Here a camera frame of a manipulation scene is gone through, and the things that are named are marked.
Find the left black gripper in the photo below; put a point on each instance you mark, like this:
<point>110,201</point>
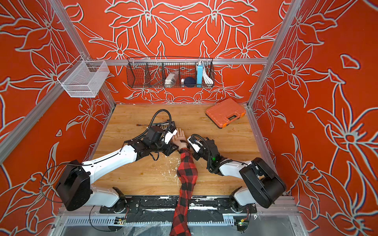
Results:
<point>169,150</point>

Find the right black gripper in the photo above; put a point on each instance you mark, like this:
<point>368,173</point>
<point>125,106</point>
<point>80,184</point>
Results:
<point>196,156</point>

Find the black wrist watch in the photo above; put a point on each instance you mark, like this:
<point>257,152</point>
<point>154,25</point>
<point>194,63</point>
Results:
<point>184,146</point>

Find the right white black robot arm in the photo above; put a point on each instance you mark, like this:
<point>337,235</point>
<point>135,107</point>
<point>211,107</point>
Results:
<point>263,185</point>

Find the red plaid sleeved forearm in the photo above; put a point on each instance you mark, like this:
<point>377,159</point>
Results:
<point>188,175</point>

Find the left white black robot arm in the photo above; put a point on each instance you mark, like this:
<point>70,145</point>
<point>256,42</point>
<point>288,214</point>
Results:
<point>75,186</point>

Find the mannequin hand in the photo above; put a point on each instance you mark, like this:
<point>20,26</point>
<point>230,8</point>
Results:
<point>180,135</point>

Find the orange plastic tool case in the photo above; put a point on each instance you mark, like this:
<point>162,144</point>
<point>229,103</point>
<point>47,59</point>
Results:
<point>224,113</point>

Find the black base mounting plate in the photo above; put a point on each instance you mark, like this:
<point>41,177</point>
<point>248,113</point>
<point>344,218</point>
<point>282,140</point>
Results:
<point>203,210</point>

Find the silver pouch in basket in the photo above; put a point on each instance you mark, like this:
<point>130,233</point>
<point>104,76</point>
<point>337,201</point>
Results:
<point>171,79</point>

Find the dark blue round object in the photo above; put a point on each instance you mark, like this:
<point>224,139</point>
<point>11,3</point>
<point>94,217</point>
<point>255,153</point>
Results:
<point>190,82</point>

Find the black wire wall basket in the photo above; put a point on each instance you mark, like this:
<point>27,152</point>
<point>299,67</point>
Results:
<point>170,72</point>

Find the clear plastic wall bin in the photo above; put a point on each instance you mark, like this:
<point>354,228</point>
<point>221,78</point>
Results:
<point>85,79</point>

